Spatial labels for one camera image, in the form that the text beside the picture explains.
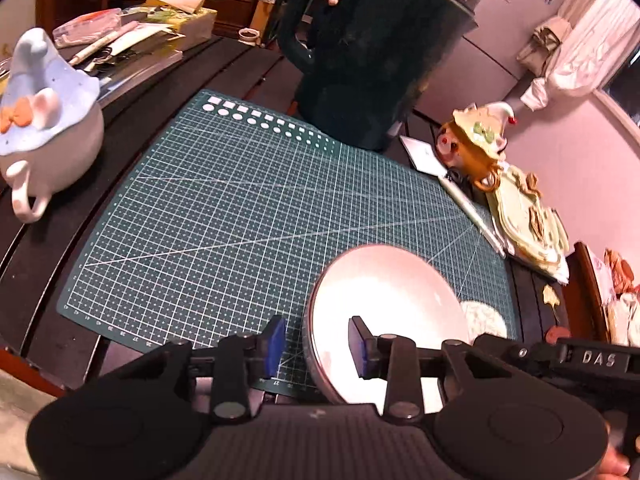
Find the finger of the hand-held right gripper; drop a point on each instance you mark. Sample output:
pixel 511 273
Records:
pixel 520 357

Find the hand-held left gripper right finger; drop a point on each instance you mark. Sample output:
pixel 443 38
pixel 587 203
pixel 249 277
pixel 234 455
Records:
pixel 356 350

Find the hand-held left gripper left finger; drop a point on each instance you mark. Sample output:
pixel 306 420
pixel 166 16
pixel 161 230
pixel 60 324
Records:
pixel 275 347

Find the cream round sponge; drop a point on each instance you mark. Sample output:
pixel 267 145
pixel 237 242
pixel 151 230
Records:
pixel 485 320

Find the person's right hand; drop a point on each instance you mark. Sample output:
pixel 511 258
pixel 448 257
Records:
pixel 614 465

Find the orange round coaster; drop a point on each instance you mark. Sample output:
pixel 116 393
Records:
pixel 557 334

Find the yellow leaf ornament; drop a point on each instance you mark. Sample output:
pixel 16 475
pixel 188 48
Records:
pixel 551 297

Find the wooden chair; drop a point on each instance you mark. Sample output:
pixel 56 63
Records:
pixel 590 290

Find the green cutting mat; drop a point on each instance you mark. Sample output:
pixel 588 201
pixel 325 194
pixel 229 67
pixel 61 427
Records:
pixel 225 220

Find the pale green ornate ceramic tray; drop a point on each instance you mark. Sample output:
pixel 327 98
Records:
pixel 525 220

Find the orange clown ceramic figurine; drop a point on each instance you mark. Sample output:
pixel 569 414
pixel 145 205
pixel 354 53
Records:
pixel 470 145

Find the dark green kettle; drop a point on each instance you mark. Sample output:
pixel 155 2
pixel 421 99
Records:
pixel 370 50

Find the small white jar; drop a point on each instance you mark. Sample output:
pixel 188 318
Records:
pixel 248 35

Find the white hanging cloth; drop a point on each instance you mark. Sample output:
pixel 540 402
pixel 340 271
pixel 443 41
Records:
pixel 595 45

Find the beige cloth bag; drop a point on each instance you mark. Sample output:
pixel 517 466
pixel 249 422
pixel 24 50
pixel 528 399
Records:
pixel 545 37

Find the goose-shaped ceramic pot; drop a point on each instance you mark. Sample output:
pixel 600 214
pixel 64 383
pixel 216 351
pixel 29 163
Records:
pixel 45 120

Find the stack of books and papers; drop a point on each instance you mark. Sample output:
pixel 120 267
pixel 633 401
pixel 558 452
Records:
pixel 145 35

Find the grey fridge with magnets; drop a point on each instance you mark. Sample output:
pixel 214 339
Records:
pixel 520 5

